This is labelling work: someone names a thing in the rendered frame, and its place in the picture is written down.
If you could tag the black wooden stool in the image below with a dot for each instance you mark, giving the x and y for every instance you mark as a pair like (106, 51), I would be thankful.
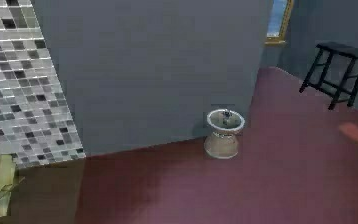
(344, 50)

